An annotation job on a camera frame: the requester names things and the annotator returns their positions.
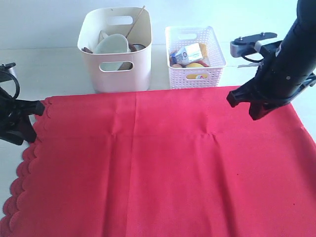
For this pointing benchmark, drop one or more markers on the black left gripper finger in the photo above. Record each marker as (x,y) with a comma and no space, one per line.
(19,132)
(27,108)

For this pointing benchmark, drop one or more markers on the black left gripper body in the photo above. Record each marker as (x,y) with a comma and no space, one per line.
(7,104)

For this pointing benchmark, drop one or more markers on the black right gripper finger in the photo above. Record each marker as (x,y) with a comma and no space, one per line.
(260,107)
(238,95)

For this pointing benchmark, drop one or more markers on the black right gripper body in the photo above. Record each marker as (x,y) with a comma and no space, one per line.
(284,72)

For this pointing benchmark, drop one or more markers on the red toy sausage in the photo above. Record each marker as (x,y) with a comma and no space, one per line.
(203,63)

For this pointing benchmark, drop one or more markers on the yellow lemon with sticker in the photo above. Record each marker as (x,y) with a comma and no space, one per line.
(194,65)

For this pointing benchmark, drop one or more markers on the yellow cheese wedge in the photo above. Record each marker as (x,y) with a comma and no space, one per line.
(203,49)

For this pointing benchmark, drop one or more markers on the small milk carton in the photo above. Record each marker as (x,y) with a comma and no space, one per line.
(187,54)

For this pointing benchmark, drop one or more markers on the brown egg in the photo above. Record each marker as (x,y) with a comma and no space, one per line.
(176,66)

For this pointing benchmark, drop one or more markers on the dark wooden spoon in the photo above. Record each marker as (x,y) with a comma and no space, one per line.
(87,50)

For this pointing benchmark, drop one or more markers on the red scalloped tablecloth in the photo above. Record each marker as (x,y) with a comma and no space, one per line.
(168,163)

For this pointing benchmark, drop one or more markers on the white ceramic bowl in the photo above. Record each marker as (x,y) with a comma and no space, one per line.
(112,44)

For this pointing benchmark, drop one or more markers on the wooden chopstick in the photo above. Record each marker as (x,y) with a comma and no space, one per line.
(135,21)

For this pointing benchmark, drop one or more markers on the stainless steel table knife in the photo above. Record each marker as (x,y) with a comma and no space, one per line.
(102,35)

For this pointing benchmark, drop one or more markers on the brown wooden plate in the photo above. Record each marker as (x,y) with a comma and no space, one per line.
(133,48)

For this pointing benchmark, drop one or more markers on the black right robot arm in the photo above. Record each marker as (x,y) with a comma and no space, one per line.
(303,28)

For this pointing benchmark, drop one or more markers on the white perforated plastic basket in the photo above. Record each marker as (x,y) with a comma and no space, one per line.
(179,36)

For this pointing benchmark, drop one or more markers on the cream plastic bin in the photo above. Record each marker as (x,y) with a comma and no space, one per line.
(117,20)

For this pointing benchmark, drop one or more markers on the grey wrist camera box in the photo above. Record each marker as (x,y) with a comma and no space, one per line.
(247,45)

